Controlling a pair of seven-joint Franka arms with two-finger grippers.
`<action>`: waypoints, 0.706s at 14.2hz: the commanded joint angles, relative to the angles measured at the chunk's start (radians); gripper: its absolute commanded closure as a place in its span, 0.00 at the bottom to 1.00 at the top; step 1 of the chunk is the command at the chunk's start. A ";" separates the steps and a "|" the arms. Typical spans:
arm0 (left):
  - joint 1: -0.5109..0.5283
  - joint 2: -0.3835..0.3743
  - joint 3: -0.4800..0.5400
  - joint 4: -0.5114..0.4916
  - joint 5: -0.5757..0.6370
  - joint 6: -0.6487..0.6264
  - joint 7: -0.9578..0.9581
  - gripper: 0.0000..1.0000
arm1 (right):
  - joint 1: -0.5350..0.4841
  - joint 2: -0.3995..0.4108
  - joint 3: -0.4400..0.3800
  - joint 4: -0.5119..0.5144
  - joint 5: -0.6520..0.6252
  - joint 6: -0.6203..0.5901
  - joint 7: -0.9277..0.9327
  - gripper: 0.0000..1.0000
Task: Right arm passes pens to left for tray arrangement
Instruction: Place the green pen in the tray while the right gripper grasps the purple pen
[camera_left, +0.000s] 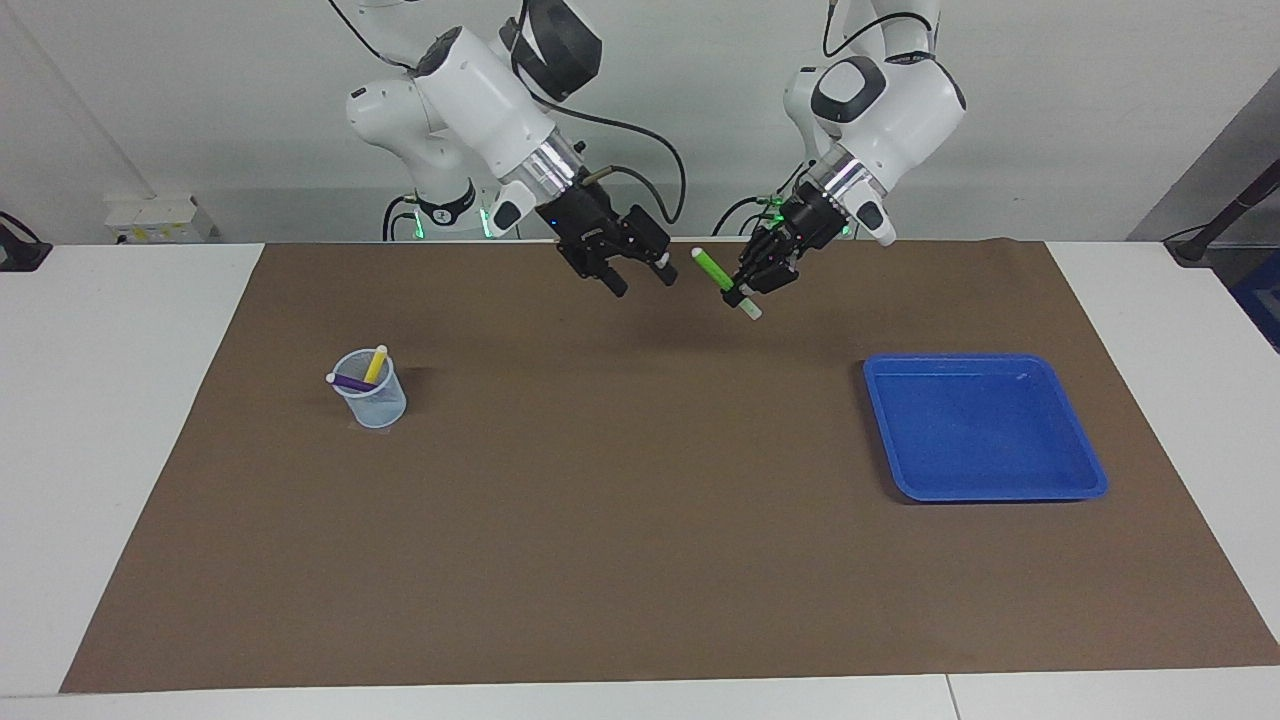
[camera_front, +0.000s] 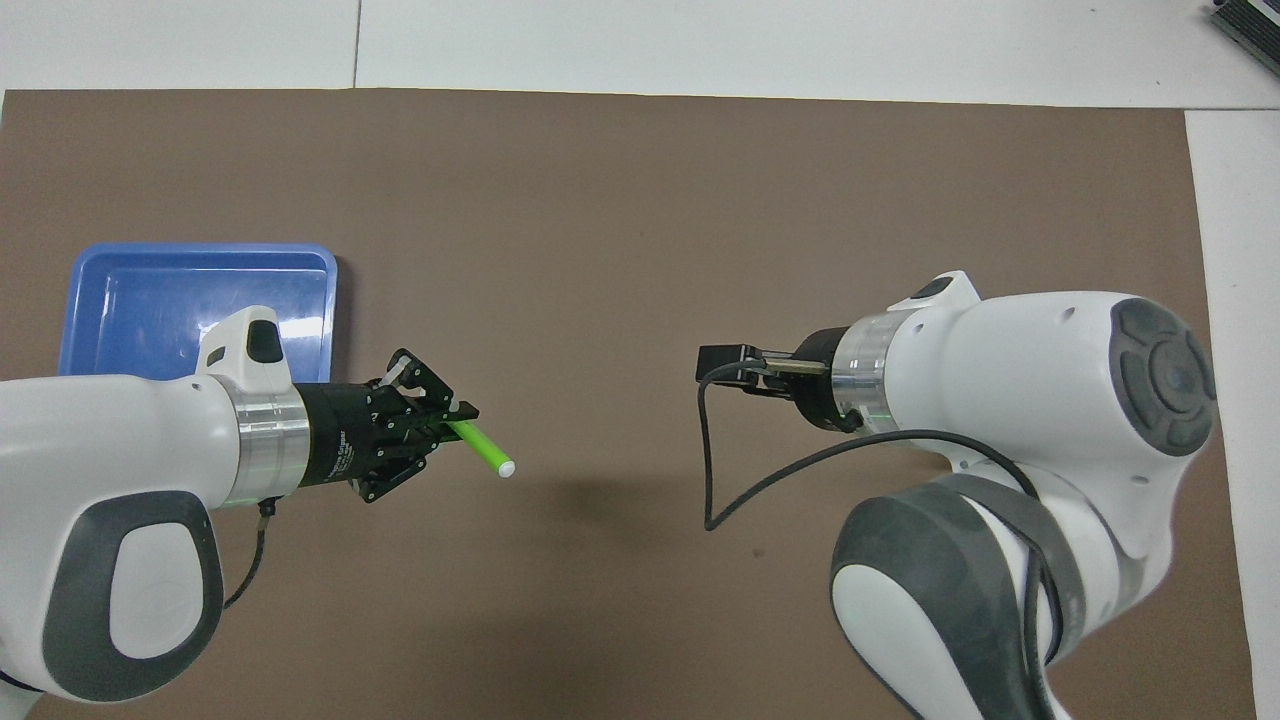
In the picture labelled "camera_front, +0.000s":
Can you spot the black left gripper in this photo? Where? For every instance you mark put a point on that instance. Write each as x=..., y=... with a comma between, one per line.
x=340, y=435

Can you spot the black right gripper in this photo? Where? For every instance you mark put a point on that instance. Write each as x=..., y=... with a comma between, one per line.
x=815, y=395

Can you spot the green pen white cap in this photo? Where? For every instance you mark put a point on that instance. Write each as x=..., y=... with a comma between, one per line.
x=480, y=445

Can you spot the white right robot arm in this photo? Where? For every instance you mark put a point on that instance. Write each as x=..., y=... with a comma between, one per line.
x=1020, y=380

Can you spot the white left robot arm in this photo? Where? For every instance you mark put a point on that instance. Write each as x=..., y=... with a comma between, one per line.
x=100, y=440

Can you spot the blue plastic tray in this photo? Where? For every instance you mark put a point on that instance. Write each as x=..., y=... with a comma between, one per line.
x=150, y=300

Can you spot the brown table mat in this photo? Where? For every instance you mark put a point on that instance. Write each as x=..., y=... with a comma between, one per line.
x=600, y=200

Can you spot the grey ribbed device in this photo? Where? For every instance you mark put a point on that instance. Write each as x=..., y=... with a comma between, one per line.
x=1250, y=25

